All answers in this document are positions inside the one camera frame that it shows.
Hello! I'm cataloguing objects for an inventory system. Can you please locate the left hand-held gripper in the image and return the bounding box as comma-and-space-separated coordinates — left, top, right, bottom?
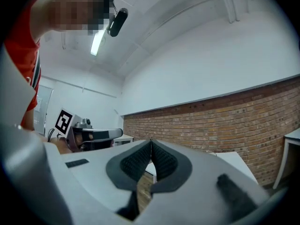
54, 108, 124, 152

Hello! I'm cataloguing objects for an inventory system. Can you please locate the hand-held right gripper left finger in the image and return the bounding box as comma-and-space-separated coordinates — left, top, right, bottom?
46, 139, 152, 225

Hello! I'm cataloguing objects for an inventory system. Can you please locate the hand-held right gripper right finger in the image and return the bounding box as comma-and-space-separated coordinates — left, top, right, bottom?
140, 139, 270, 225

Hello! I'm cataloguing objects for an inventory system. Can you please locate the person's left forearm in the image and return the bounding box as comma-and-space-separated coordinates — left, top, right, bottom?
56, 136, 74, 155

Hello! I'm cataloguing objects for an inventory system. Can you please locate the white table with shelf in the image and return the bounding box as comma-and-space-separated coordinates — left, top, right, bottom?
114, 134, 135, 147

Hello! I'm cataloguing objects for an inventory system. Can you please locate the long ceiling light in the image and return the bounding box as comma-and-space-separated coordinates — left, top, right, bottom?
90, 28, 107, 56

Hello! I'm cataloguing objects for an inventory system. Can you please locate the white table with thick legs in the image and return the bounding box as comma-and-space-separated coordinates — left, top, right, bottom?
273, 127, 300, 189

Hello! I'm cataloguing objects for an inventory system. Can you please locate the person's red shirt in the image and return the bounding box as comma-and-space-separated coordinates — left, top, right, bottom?
4, 0, 42, 128

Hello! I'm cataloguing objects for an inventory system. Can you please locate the person's head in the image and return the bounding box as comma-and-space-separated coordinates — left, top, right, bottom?
30, 0, 111, 37

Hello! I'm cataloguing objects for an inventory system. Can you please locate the white ceiling pipe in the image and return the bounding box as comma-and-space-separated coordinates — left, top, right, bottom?
217, 0, 241, 24

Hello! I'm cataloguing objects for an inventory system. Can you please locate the left hand-held gripper cable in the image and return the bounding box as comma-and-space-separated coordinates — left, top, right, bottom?
47, 127, 56, 143

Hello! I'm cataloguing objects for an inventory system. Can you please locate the black head camera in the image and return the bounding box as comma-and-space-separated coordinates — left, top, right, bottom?
109, 7, 129, 38

